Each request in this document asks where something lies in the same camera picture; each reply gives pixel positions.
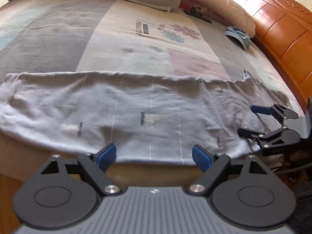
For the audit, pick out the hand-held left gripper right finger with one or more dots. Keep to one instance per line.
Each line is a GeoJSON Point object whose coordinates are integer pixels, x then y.
{"type": "Point", "coordinates": [202, 158]}

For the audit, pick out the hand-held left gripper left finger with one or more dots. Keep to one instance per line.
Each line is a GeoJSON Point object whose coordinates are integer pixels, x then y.
{"type": "Point", "coordinates": [106, 157]}

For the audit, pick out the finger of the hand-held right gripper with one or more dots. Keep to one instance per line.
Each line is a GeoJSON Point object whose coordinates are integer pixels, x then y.
{"type": "Point", "coordinates": [246, 132]}
{"type": "Point", "coordinates": [259, 109]}

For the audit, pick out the grey pants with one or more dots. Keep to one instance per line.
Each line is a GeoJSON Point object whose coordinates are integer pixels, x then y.
{"type": "Point", "coordinates": [121, 102]}

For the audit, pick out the person's dark clothing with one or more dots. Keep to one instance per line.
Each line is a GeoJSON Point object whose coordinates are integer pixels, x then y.
{"type": "Point", "coordinates": [304, 207]}

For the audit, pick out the blue cap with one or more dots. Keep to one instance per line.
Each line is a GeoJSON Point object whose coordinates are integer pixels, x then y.
{"type": "Point", "coordinates": [237, 35]}

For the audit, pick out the wooden headboard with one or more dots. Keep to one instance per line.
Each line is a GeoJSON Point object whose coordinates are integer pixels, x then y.
{"type": "Point", "coordinates": [280, 29]}

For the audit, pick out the black phone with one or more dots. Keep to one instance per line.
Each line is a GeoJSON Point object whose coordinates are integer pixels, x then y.
{"type": "Point", "coordinates": [202, 18]}

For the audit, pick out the pink floral quilt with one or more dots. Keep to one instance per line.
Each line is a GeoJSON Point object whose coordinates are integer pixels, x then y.
{"type": "Point", "coordinates": [219, 2]}

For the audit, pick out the brown hair scrunchie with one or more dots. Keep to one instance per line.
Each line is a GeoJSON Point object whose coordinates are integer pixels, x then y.
{"type": "Point", "coordinates": [198, 8]}

